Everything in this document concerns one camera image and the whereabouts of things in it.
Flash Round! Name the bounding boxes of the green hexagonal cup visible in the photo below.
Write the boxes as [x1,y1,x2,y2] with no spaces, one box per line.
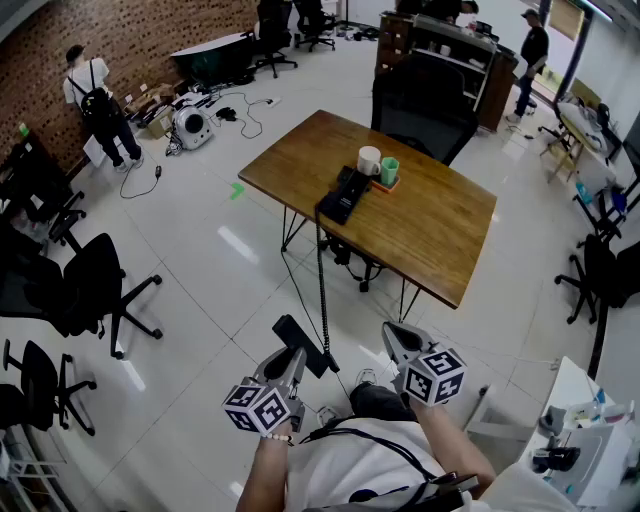
[380,156,401,188]

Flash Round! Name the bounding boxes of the black chest device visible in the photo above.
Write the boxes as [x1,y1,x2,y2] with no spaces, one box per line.
[428,471,482,503]

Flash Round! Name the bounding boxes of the black telephone handset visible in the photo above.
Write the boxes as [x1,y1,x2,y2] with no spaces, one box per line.
[272,313,341,380]

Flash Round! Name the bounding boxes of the person's dark trousers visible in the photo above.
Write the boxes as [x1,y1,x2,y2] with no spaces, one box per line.
[348,381,419,424]

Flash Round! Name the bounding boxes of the orange tray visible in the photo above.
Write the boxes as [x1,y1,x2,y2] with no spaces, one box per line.
[369,174,402,194]

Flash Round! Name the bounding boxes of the black floor cable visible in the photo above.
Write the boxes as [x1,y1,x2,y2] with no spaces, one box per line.
[119,158,164,201]

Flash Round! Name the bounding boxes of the white workbench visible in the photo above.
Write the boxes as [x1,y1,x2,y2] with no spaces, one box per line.
[463,355,640,512]

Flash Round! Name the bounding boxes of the person's left forearm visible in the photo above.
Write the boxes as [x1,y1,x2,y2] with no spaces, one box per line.
[235,433,297,512]

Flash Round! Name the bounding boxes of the cardboard box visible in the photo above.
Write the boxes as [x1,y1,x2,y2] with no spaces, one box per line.
[146,106,175,141]

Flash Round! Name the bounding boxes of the black backpack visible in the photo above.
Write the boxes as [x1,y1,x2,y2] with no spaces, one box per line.
[67,58,121,132]

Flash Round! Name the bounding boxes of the black television stand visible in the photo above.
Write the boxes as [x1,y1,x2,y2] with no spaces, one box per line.
[572,177,640,242]

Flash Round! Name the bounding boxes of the wooden table with metal legs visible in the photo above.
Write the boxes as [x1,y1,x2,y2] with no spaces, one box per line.
[238,109,498,324]

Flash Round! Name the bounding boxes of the dark shelf cart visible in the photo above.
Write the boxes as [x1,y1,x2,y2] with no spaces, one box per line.
[374,11,520,133]

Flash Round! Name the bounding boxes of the black mesh office chair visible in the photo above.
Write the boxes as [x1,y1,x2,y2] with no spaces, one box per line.
[319,52,479,294]

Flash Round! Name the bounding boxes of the black power strip cable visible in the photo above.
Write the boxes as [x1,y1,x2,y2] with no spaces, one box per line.
[218,91,275,141]

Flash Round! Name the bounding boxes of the white flat panel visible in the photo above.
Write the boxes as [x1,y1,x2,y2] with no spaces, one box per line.
[82,133,122,169]

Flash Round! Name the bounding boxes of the black telephone base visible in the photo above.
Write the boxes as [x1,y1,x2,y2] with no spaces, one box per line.
[317,165,374,227]

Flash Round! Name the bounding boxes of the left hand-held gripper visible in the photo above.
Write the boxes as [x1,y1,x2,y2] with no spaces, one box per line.
[222,347,308,436]

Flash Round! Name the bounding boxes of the person's white shirt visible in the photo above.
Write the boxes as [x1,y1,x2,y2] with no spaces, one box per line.
[284,417,506,512]

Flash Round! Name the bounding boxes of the black lanyard cable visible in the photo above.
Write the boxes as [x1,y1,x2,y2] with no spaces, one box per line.
[299,417,437,482]

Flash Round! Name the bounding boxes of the curved white table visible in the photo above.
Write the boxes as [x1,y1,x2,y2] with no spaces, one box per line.
[169,31,257,87]

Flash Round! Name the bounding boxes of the thin black cable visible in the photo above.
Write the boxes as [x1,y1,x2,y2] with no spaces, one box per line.
[280,247,354,401]

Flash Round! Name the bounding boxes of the pile of clothes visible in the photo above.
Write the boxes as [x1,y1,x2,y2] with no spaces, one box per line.
[556,93,610,151]

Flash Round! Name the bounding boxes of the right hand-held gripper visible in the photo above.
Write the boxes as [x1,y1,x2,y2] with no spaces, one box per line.
[382,322,469,409]

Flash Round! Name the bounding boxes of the light wooden table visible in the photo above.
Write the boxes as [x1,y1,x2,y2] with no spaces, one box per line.
[545,102,610,184]

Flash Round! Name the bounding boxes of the white mug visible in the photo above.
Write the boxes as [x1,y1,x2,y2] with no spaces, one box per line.
[356,145,383,177]

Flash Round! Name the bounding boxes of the person's right forearm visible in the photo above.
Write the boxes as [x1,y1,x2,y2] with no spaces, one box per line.
[409,401,497,497]

